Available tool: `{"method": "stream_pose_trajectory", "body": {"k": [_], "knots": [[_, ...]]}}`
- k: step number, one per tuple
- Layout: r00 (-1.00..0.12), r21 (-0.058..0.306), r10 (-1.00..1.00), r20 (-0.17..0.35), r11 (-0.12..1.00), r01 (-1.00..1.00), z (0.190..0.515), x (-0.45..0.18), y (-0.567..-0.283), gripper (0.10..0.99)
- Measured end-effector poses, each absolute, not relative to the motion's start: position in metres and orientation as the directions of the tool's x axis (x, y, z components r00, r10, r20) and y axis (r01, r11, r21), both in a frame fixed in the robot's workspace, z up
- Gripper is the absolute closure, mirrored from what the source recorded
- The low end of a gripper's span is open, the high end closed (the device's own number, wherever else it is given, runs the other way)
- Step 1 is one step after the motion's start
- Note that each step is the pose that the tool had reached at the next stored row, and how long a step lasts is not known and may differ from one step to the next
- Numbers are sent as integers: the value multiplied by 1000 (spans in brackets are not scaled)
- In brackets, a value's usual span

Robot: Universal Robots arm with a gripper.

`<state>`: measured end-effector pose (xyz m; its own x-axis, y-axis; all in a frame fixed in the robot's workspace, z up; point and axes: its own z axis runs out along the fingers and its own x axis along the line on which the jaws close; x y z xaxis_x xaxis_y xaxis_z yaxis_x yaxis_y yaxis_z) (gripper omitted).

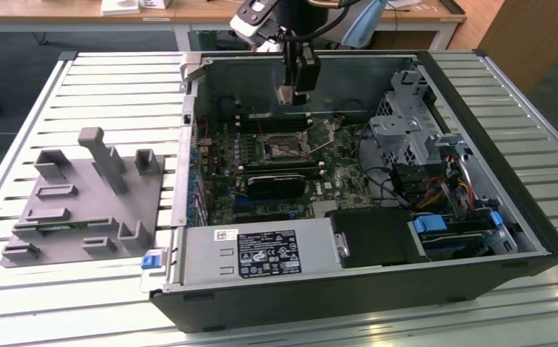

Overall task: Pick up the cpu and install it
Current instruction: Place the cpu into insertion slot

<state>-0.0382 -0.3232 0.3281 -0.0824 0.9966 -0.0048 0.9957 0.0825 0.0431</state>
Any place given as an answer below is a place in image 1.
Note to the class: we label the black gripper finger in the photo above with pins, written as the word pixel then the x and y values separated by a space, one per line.
pixel 288 65
pixel 307 76

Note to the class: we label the silver CPU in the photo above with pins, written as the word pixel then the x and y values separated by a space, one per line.
pixel 284 95

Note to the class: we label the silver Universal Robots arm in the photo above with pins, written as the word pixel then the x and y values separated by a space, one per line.
pixel 363 25

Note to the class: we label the CPU socket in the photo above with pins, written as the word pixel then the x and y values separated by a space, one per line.
pixel 283 148

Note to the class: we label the RAM slot white clips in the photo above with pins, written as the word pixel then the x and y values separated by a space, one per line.
pixel 283 168
pixel 288 114
pixel 288 124

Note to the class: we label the silver metal drive cage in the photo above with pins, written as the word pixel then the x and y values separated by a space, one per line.
pixel 404 130

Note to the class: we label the green motherboard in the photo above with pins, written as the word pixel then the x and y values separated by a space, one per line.
pixel 345 173

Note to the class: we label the white and blue box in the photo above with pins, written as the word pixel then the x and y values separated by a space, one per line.
pixel 155 3

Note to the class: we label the black graphics card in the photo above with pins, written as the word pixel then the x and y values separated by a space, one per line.
pixel 276 188

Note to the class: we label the silver chipset heatsink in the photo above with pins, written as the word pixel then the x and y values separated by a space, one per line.
pixel 324 209

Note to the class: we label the white cardboard box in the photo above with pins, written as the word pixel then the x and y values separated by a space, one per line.
pixel 119 9

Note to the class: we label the black plastic drive cover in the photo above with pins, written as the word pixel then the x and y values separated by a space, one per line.
pixel 375 235

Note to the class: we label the wooden cabinet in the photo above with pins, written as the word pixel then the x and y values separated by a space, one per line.
pixel 524 36

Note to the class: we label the blue disk carrier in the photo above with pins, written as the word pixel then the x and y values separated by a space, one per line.
pixel 428 224

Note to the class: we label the silver power supply unit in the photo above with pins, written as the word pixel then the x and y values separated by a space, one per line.
pixel 201 260

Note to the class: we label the blue plastic drive latch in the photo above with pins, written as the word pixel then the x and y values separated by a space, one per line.
pixel 495 219

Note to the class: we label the grey plastic parts rack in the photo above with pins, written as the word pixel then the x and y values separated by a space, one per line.
pixel 91 202

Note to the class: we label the blue case latch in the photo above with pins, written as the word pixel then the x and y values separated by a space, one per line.
pixel 149 262

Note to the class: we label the green RAM stick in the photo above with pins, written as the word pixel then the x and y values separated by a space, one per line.
pixel 79 225

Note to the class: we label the black open PC case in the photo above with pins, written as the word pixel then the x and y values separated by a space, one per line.
pixel 307 307

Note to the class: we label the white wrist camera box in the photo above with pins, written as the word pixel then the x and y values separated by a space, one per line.
pixel 252 27

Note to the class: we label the wooden desk white frame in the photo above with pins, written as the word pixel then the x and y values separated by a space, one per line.
pixel 42 17

